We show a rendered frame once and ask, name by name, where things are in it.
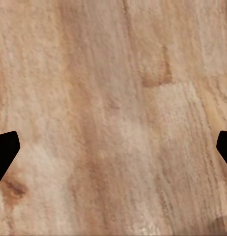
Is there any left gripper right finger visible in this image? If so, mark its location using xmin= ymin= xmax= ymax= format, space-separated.
xmin=216 ymin=130 xmax=227 ymax=163

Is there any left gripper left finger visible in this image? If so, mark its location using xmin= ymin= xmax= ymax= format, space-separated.
xmin=0 ymin=131 xmax=20 ymax=181

